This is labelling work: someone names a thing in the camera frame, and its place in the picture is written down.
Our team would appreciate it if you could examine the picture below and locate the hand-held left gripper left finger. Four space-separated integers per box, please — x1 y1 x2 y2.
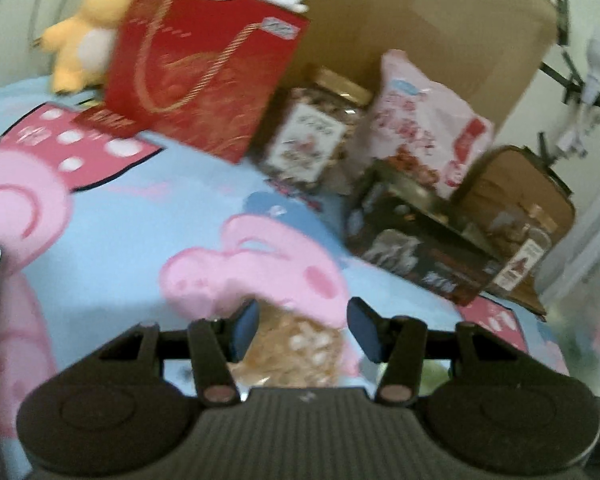
97 299 262 407

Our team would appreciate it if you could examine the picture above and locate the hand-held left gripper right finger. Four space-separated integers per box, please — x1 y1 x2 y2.
346 297 518 406

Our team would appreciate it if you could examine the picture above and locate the tan clear snack packet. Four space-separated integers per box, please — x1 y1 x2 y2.
227 305 356 391

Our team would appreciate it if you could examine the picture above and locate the metal tin with dark sides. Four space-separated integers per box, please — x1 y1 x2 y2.
342 160 503 307

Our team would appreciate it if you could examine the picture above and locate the blue printed blanket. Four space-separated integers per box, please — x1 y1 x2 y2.
0 75 576 480

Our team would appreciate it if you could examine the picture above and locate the snack jar with yellow lid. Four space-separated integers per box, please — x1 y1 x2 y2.
490 202 556 293

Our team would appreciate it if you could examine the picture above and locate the nut jar with gold lid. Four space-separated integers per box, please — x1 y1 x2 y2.
257 66 373 193

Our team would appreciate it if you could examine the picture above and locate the brown fabric bag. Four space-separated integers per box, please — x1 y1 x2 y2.
452 145 577 318

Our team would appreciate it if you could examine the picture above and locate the translucent storage box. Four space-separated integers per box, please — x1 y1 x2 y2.
532 247 600 398

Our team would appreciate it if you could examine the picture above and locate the pink snack bag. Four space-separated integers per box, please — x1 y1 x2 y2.
367 50 496 201

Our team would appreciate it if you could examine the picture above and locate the red gift bag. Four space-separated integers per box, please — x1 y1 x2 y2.
102 0 311 165

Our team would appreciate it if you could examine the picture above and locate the large cardboard box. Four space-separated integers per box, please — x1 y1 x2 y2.
250 0 563 161

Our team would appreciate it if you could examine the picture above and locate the yellow plush toy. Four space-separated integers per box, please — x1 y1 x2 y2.
32 0 146 95

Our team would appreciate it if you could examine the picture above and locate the white and black stand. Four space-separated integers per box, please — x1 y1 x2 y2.
540 0 600 171

